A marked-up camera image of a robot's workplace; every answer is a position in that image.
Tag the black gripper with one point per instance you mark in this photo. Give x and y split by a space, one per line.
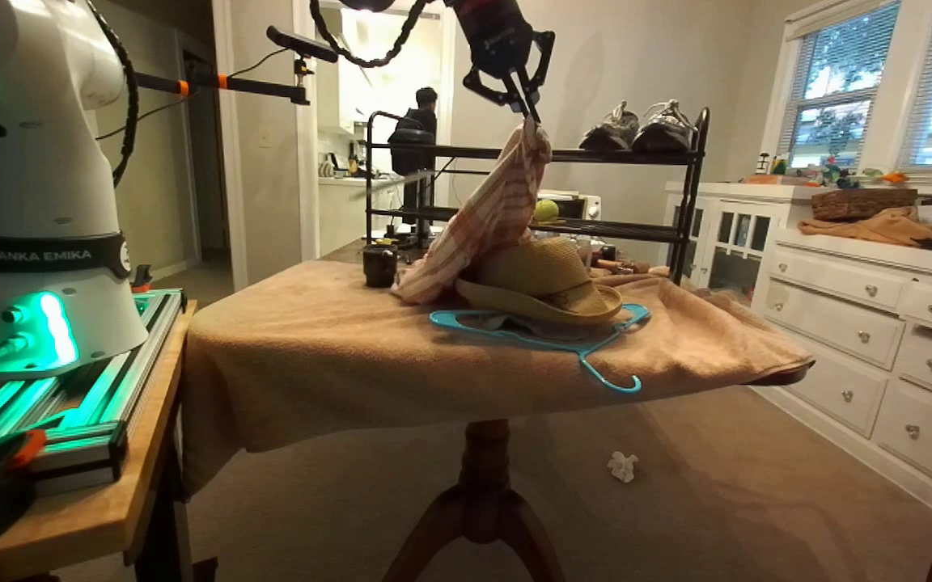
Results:
500 38

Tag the orange white striped tea towel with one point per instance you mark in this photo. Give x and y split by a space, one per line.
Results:
478 227

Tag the woven straw hat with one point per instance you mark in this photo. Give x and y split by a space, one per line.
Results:
551 277

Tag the dark brown ceramic mug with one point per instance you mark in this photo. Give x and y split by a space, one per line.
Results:
378 267

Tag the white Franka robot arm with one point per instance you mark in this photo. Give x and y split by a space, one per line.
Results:
34 163

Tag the black metal shoe rack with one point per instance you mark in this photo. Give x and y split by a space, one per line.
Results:
617 157

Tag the yellow tennis ball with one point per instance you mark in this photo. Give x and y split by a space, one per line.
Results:
547 210

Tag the white glass door cabinet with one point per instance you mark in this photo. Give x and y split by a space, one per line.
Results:
735 245

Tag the brown tablecloth table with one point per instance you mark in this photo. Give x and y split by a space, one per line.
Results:
378 343

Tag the teal clothes hanger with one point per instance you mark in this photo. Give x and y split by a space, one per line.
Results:
607 374

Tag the white framed window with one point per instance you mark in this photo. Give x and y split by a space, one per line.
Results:
840 85

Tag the brown wicker basket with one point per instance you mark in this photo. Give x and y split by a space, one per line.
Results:
865 203

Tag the crumpled white paper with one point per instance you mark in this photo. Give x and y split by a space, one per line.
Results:
622 466

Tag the white dresser with drawers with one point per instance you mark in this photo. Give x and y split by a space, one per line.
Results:
896 358

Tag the wooden bench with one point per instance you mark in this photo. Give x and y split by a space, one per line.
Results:
98 517

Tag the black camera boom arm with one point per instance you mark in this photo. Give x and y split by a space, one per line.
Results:
261 85

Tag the wooden table pedestal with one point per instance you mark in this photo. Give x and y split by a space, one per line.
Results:
482 496

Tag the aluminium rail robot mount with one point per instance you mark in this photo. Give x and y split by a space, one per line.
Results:
78 407

